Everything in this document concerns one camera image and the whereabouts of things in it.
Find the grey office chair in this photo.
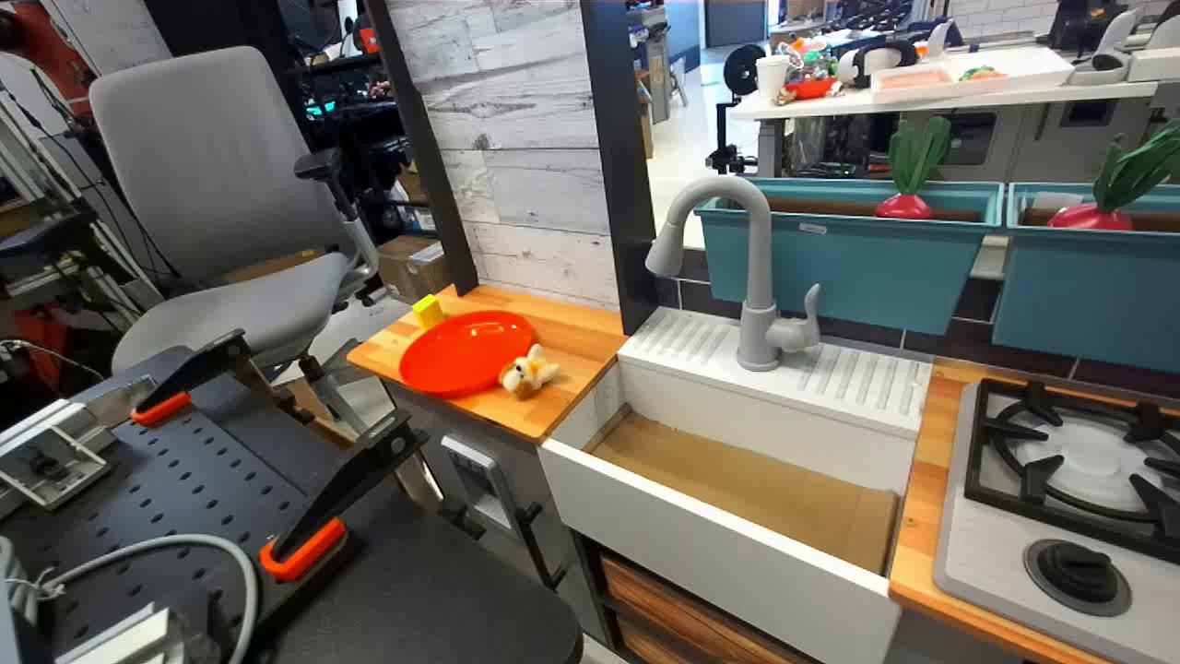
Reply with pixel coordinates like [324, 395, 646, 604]
[87, 44, 375, 373]

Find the toy radish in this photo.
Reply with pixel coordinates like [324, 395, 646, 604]
[1051, 124, 1180, 227]
[873, 119, 951, 216]

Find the black stove knob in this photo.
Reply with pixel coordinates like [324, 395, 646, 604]
[1021, 538, 1132, 614]

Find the wooden countertop right section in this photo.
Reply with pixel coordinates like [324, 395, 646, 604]
[889, 356, 1110, 664]

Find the teal planter box left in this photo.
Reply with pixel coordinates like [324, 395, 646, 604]
[757, 178, 1004, 335]

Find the black orange clamp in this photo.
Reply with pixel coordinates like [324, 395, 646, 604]
[259, 414, 424, 582]
[128, 333, 251, 427]

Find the grey kitchen faucet spout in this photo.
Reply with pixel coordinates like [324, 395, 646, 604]
[646, 172, 821, 373]

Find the toy radish right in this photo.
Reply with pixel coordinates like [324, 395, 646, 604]
[1051, 124, 1180, 227]

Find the black stove grate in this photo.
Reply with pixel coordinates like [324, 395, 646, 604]
[964, 378, 1180, 559]

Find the toy radish left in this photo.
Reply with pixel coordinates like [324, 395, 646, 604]
[873, 119, 951, 216]

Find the black perforated mounting board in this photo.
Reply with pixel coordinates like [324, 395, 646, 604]
[2, 389, 342, 649]

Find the yellow toy block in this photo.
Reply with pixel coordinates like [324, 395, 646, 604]
[410, 296, 445, 328]

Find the teal planter box right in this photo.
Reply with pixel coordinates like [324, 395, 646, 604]
[992, 181, 1180, 373]

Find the teal planter box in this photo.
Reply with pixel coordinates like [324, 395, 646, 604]
[757, 178, 1004, 335]
[992, 181, 1180, 373]

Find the black orange clamp rear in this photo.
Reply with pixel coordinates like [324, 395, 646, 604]
[128, 333, 251, 427]

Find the orange plastic plate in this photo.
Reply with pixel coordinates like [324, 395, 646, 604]
[398, 311, 536, 398]

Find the white background table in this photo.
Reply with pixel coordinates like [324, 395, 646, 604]
[736, 46, 1160, 181]

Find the cream toy food piece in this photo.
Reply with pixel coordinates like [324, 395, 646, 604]
[498, 346, 560, 398]

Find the black orange clamp front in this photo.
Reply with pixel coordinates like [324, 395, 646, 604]
[259, 414, 424, 582]

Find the grey toy stove top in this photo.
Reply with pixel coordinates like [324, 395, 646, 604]
[935, 378, 1180, 664]

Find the grey cable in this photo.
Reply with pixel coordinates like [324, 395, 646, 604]
[12, 532, 260, 664]

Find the white toy sink basin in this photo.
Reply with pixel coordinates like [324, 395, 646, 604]
[539, 311, 933, 664]

